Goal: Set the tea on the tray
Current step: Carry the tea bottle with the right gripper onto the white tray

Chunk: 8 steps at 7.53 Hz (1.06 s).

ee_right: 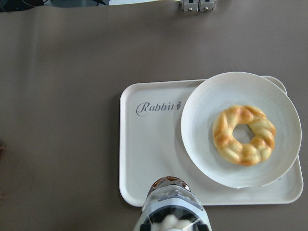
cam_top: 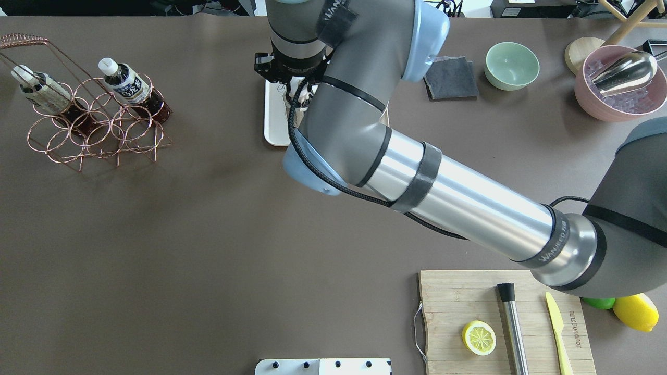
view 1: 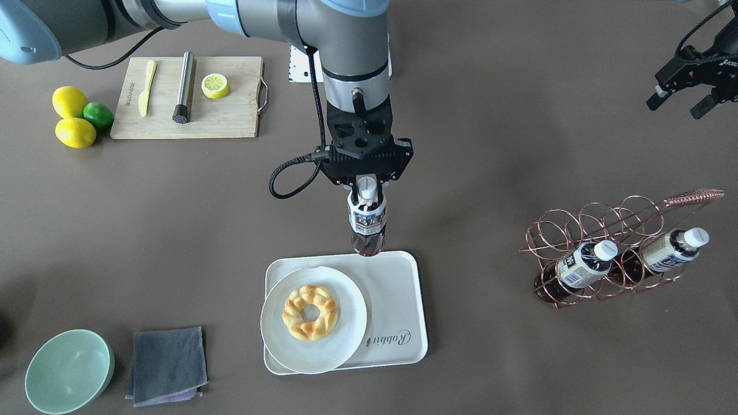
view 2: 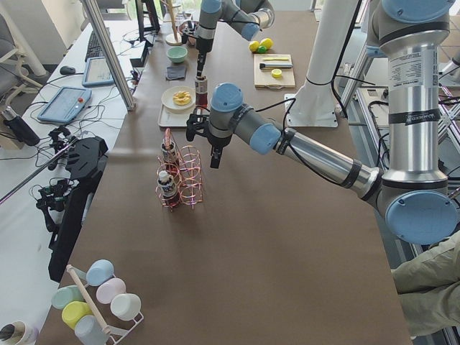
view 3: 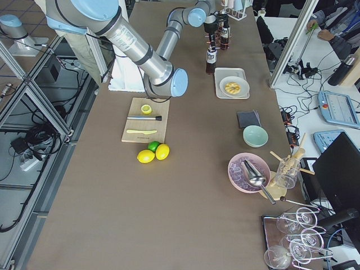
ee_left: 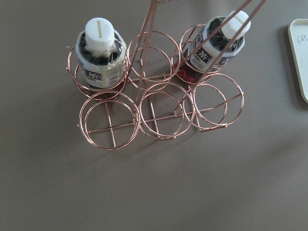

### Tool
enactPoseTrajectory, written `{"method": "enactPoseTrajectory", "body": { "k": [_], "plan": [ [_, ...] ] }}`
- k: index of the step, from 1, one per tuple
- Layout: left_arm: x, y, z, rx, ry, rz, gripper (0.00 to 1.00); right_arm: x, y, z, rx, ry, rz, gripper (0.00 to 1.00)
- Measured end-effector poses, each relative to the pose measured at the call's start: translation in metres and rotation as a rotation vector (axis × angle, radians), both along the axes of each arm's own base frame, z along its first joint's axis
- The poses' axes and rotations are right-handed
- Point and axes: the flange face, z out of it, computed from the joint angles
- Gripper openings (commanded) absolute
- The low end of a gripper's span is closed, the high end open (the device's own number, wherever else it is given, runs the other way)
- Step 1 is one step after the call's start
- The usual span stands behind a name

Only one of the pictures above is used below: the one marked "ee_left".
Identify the tea bottle front slot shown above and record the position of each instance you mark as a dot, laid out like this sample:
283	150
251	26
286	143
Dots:
201	60

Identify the copper wire bottle rack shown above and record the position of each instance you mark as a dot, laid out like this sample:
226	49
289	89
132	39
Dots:
151	98

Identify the cream serving tray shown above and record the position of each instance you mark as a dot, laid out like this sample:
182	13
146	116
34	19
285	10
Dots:
298	36

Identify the tea bottle handle side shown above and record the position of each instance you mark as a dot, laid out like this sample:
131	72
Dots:
101	52

